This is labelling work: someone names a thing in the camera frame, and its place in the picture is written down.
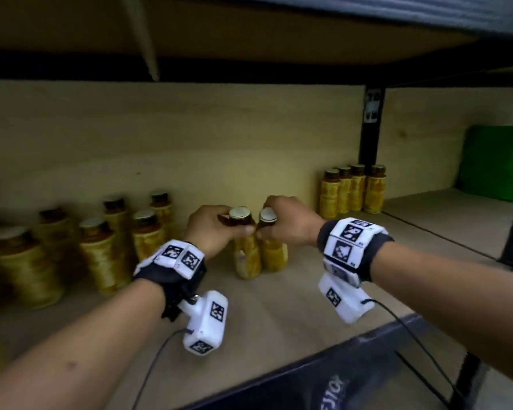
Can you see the black printed bag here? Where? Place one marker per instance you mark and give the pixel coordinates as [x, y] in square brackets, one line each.
[325, 380]

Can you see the row of yellow jars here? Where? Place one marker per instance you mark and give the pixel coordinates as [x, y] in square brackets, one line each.
[375, 192]
[329, 194]

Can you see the wooden shelf with black frame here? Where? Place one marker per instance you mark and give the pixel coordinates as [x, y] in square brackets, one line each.
[282, 315]

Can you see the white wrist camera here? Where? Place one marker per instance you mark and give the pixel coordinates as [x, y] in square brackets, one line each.
[344, 298]
[207, 324]

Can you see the person's right forearm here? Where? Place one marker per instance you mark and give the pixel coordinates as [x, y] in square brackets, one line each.
[457, 294]

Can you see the person's right hand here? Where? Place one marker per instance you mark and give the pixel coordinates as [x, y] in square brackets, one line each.
[295, 226]

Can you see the person's left hand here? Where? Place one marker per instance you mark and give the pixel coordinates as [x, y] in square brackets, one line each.
[209, 232]

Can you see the black marker wrist band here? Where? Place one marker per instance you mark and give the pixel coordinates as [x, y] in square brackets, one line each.
[352, 247]
[175, 269]

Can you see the group of rearranged yellow jars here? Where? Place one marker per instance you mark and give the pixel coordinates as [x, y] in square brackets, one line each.
[102, 251]

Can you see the person's left forearm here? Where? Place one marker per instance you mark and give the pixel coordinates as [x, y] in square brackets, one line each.
[68, 350]

